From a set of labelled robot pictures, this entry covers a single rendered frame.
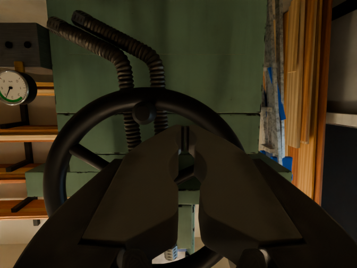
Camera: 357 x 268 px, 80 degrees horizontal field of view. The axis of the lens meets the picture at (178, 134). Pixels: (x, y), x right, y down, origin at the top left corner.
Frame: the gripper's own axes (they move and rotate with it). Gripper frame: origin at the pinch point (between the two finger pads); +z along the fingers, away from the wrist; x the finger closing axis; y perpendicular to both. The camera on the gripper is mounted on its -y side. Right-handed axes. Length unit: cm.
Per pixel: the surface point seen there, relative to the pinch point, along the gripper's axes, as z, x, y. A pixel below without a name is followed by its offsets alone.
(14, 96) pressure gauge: 26.1, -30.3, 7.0
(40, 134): 190, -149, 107
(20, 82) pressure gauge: 26.9, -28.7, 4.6
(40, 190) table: 24.8, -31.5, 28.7
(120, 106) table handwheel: 13.9, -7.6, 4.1
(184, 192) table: 17.2, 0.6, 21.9
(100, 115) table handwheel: 13.5, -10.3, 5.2
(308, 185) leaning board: 117, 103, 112
